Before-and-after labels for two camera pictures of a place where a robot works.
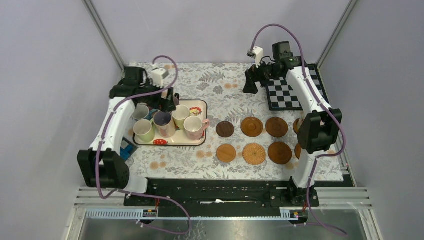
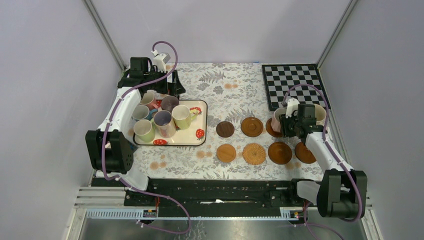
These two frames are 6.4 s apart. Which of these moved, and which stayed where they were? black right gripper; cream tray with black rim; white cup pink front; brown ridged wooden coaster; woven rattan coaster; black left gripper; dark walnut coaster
Moved: white cup pink front; black left gripper; black right gripper
Stayed: dark walnut coaster; cream tray with black rim; brown ridged wooden coaster; woven rattan coaster
